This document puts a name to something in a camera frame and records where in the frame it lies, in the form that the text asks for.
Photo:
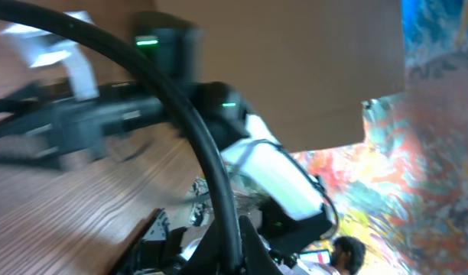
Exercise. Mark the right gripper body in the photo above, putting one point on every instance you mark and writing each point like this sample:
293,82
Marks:
119,109

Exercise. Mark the person with dark hair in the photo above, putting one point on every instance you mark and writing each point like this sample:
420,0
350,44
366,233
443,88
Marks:
347,258

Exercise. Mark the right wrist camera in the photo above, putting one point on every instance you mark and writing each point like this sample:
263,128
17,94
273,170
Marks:
40,48

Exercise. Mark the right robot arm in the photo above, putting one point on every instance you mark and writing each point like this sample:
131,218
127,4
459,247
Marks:
298,212

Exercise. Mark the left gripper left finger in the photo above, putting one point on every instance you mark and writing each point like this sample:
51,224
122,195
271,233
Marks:
207,257

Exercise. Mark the black USB cable blue plug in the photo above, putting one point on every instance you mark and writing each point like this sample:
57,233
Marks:
176,103

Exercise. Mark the colourful abstract wall painting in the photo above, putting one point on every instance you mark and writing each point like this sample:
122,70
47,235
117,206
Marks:
403,191

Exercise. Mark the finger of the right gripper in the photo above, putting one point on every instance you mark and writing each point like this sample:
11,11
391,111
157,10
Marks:
30,115

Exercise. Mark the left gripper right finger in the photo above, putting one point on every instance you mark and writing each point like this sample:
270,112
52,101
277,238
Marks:
256,258

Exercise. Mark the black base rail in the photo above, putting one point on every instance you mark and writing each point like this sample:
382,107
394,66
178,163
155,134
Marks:
159,249

